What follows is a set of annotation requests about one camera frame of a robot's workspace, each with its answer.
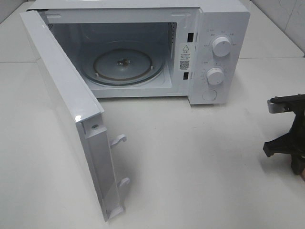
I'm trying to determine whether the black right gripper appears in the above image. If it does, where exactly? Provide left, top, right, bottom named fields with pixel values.
left=263, top=94, right=305, bottom=175

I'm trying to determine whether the round door release button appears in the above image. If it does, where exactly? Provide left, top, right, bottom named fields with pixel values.
left=203, top=89, right=217, bottom=101

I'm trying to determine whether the white microwave door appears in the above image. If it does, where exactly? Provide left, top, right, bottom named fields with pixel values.
left=20, top=10, right=130, bottom=221

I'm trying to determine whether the pink round plate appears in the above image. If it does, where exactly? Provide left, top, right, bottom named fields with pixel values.
left=300, top=169, right=305, bottom=181

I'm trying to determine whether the lower white control knob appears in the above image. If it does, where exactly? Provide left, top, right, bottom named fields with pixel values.
left=206, top=68, right=224, bottom=85

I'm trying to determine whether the white control knob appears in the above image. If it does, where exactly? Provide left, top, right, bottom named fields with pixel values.
left=206, top=68, right=224, bottom=85
left=212, top=35, right=232, bottom=57

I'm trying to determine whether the upper white control knob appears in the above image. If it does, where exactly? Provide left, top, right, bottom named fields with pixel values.
left=212, top=35, right=232, bottom=57

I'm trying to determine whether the white microwave oven body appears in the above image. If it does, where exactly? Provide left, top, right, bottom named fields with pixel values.
left=25, top=0, right=250, bottom=105

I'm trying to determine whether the white warning label sticker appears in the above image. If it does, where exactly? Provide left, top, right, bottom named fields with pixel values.
left=179, top=43, right=191, bottom=70

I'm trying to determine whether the glass microwave turntable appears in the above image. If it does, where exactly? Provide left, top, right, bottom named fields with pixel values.
left=79, top=41, right=166, bottom=86

